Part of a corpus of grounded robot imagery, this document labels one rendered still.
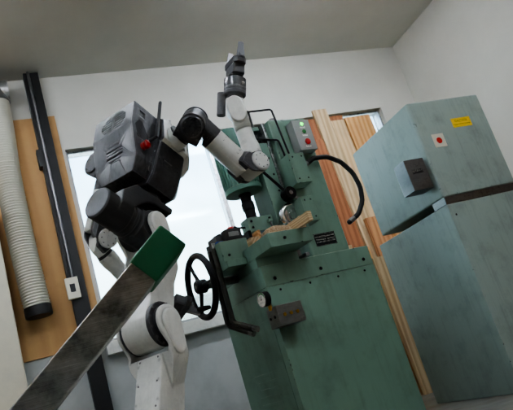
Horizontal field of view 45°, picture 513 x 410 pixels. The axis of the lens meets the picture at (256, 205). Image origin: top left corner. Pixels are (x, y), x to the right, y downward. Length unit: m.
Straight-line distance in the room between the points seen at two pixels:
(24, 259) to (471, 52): 3.37
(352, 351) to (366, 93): 2.95
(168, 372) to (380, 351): 1.10
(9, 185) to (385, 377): 2.45
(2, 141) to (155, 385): 2.49
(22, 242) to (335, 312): 1.97
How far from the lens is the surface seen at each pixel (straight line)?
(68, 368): 0.60
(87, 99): 4.46
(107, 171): 2.21
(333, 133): 4.73
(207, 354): 3.99
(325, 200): 2.96
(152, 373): 1.95
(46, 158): 4.13
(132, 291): 0.61
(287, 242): 2.47
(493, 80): 4.75
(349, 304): 2.70
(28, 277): 3.77
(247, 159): 2.27
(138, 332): 1.95
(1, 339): 3.60
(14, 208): 3.91
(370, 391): 2.67
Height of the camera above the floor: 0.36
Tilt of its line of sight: 16 degrees up
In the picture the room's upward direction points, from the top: 17 degrees counter-clockwise
